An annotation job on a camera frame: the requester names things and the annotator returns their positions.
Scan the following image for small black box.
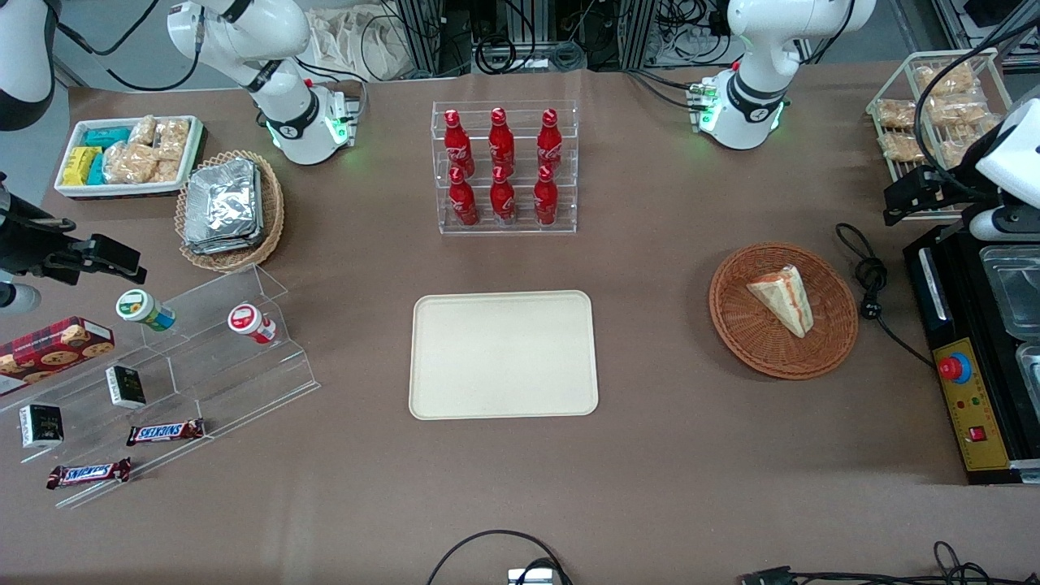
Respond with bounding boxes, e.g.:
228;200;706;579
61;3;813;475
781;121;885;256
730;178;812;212
19;404;65;450
106;366;148;410

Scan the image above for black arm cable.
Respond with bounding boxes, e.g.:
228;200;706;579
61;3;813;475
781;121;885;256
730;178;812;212
50;0;206;93
913;15;1040;204

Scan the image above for coiled black cable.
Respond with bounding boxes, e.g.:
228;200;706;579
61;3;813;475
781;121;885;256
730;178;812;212
474;34;518;76

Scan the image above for snickers bar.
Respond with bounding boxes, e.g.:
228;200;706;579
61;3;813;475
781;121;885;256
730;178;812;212
46;457;132;491
126;418;206;448

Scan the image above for red cola bottle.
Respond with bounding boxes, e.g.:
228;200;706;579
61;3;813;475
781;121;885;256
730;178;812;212
448;167;479;228
488;106;517;171
443;109;475;175
533;165;561;228
536;107;565;170
490;165;518;225

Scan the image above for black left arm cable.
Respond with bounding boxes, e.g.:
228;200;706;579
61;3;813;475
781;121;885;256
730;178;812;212
913;15;1040;204

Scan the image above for yellow snack packet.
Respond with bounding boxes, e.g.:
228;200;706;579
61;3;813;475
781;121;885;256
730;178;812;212
63;146;102;187

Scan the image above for red tartan cookie box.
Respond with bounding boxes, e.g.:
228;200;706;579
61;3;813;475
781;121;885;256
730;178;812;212
0;316;116;398

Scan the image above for red lid yogurt cup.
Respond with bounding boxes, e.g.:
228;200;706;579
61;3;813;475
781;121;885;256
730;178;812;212
227;303;278;345

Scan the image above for black power cable with plug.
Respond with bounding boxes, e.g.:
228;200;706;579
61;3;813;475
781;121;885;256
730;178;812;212
835;223;935;369

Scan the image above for clear cracker bag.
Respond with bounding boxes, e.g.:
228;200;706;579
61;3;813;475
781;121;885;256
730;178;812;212
879;132;934;163
916;63;979;98
938;122;1002;169
877;98;919;130
926;93;990;128

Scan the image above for black left base cables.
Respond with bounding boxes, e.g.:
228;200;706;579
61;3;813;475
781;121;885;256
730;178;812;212
624;68;709;111

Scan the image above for cream cloth bag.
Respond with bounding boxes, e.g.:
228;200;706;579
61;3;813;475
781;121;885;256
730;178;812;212
307;6;409;82

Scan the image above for black connector with cable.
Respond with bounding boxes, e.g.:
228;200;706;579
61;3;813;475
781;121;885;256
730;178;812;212
741;541;1040;585

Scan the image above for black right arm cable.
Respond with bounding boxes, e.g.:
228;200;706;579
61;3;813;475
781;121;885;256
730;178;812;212
50;0;206;93

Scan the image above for triangular sandwich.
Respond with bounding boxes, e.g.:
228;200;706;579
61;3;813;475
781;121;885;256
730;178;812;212
746;264;815;339

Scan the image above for brown round wicker basket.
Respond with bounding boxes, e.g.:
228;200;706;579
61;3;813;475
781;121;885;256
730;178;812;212
708;242;860;381

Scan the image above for green lid yogurt cup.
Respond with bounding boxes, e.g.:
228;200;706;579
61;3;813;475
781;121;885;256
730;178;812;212
115;288;177;332

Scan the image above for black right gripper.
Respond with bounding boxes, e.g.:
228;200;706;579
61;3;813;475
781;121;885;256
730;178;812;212
0;172;147;285

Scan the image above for white wire rack basket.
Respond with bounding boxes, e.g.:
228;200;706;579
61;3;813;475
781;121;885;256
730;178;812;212
865;48;1018;222

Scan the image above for clear acrylic stepped stand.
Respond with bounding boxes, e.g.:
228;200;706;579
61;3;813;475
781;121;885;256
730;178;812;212
0;263;321;511

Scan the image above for clear plastic container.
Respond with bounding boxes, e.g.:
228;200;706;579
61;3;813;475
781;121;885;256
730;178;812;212
979;245;1040;341
1016;341;1040;409

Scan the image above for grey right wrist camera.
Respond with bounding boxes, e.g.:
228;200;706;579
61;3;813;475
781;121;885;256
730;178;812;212
0;280;42;316

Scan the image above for white rectangular snack tray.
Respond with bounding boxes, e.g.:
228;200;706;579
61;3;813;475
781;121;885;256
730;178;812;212
54;115;205;201

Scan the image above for cream rectangular tray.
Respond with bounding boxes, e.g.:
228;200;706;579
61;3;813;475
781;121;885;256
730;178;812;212
409;290;600;421

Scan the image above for silver foil pack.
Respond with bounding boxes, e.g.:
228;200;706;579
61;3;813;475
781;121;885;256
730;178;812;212
185;158;261;245
182;167;266;257

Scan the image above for clear acrylic bottle rack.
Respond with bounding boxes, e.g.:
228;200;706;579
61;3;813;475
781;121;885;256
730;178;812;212
431;100;579;236

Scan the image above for light oval wicker basket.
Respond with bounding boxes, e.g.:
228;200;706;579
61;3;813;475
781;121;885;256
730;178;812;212
175;149;286;273

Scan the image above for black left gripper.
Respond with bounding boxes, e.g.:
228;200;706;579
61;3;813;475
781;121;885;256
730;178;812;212
884;156;1007;227

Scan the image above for black sealing machine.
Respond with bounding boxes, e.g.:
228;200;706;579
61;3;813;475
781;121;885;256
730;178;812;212
903;221;1040;487

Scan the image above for black looped cable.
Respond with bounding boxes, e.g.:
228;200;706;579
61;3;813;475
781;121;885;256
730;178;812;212
427;530;574;585

